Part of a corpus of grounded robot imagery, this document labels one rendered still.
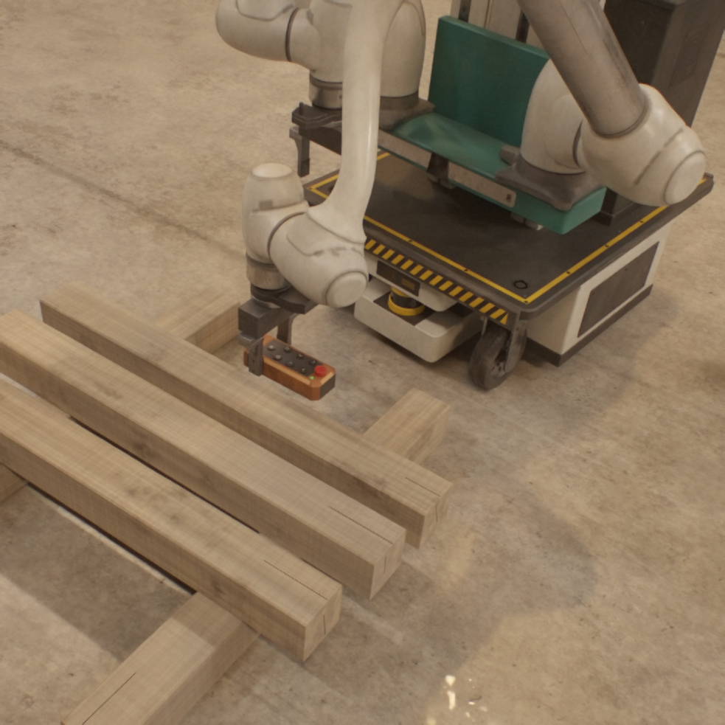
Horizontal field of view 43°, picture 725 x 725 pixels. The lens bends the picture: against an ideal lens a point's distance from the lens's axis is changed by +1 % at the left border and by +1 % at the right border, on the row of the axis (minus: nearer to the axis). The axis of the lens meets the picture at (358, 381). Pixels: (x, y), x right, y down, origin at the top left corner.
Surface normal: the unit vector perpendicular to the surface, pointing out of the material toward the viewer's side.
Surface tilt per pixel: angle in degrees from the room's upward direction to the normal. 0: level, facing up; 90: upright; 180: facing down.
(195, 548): 0
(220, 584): 90
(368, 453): 0
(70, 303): 0
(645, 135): 67
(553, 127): 89
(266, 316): 90
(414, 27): 75
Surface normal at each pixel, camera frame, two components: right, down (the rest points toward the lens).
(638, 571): 0.07, -0.77
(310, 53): -0.40, 0.65
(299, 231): -0.65, -0.22
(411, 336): -0.67, 0.44
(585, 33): 0.44, 0.68
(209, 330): 0.82, 0.42
